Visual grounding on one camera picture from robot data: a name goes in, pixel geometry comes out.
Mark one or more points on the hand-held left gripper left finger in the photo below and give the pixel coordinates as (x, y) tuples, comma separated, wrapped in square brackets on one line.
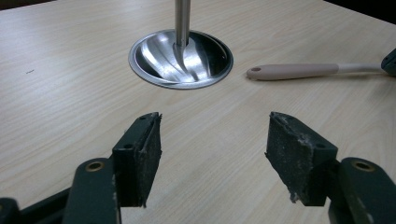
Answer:
[(137, 161)]

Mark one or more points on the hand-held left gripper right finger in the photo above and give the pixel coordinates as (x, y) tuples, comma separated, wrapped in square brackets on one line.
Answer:
[(295, 155)]

